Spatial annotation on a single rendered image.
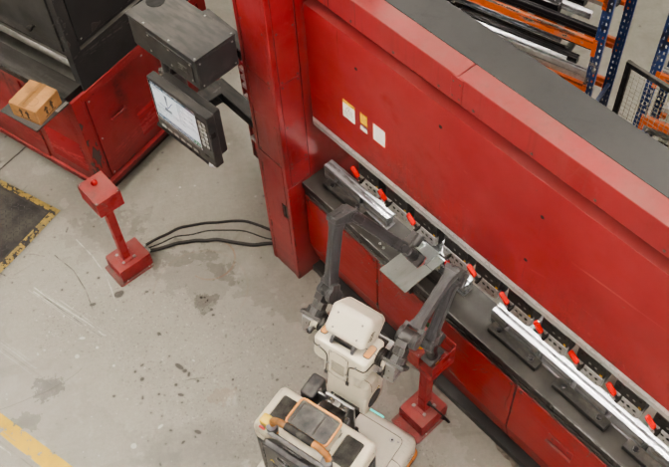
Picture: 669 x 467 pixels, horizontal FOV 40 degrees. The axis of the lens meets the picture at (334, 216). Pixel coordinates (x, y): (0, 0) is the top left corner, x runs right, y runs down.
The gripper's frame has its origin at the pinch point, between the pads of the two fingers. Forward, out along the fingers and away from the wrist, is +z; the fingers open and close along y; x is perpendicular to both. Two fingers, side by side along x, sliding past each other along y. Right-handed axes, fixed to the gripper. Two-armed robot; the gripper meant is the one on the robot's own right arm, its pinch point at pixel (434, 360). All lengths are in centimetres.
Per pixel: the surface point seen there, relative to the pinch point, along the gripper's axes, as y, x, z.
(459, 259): 38, 13, -37
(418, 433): -26, -1, 68
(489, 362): 16.8, -20.3, 1.4
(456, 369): 9.3, -1.3, 35.3
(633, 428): 32, -91, -17
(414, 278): 20.6, 28.2, -23.1
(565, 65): 198, 78, 44
